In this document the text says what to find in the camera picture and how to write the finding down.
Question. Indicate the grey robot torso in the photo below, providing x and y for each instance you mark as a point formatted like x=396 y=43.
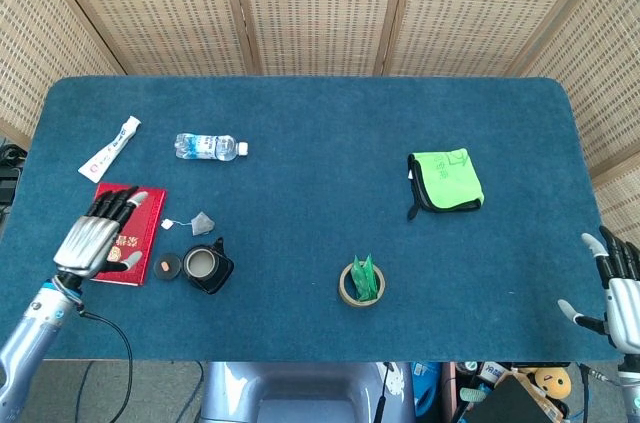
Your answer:
x=300 y=393

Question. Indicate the clear plastic water bottle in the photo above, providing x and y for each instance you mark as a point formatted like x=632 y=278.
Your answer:
x=207 y=148

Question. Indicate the blue table carpet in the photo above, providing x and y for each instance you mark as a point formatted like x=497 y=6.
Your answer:
x=300 y=193

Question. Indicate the yellow tape roll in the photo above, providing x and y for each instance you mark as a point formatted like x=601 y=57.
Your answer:
x=342 y=283

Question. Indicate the white toothpaste tube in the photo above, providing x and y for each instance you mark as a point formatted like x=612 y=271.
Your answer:
x=107 y=153

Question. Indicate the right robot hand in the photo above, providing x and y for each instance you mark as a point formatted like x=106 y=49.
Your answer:
x=622 y=303

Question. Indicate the black round lid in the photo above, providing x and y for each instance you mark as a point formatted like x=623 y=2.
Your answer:
x=167 y=267

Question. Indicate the yellow plush toy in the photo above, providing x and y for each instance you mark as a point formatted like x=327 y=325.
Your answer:
x=550 y=383

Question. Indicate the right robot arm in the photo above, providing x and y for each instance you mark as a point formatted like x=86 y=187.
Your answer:
x=632 y=385

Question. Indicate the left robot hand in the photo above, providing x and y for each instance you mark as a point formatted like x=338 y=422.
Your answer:
x=87 y=243

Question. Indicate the red certificate book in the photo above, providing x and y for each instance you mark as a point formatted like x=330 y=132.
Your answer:
x=146 y=228

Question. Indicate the black teapot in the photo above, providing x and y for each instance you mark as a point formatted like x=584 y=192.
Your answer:
x=223 y=268

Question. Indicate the green tea packet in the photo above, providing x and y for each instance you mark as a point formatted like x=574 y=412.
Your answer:
x=373 y=273
x=359 y=279

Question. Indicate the blue plastic container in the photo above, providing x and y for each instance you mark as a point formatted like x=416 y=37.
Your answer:
x=425 y=388

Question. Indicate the black flat box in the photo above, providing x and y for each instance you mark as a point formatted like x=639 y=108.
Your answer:
x=510 y=403

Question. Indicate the woven bamboo folding screen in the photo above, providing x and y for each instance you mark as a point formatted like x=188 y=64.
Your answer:
x=320 y=8

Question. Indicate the green microfiber cloth black trim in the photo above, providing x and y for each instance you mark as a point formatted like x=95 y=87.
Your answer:
x=450 y=180

